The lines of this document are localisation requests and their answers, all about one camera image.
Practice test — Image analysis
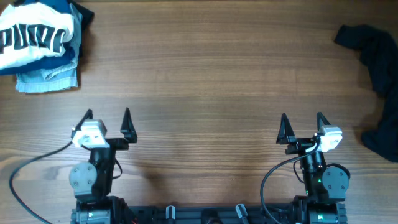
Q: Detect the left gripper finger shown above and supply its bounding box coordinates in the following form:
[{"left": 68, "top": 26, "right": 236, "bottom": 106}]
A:
[
  {"left": 71, "top": 109, "right": 93, "bottom": 137},
  {"left": 120, "top": 108, "right": 137, "bottom": 143}
]

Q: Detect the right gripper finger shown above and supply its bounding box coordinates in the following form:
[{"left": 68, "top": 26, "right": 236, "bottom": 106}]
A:
[
  {"left": 317, "top": 112, "right": 331, "bottom": 133},
  {"left": 276, "top": 113, "right": 295, "bottom": 144}
]

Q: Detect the white t-shirt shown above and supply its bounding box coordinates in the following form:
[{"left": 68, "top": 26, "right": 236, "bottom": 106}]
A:
[{"left": 1, "top": 2, "right": 75, "bottom": 69}]

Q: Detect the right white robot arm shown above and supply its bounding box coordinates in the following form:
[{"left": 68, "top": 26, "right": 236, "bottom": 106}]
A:
[{"left": 276, "top": 112, "right": 351, "bottom": 224}]

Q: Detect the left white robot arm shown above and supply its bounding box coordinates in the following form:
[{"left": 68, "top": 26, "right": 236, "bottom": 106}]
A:
[{"left": 69, "top": 108, "right": 138, "bottom": 223}]

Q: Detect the folded light blue garment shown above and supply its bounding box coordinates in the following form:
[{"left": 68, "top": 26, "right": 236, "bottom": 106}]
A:
[{"left": 16, "top": 2, "right": 83, "bottom": 93}]

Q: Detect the folded blue shirt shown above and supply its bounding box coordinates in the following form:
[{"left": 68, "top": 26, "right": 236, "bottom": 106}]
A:
[{"left": 1, "top": 1, "right": 75, "bottom": 75}]

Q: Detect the black garment at right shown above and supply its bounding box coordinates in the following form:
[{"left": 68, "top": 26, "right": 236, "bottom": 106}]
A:
[{"left": 335, "top": 25, "right": 397, "bottom": 162}]

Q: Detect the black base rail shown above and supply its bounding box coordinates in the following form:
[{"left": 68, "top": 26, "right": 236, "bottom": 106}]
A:
[{"left": 70, "top": 202, "right": 348, "bottom": 224}]

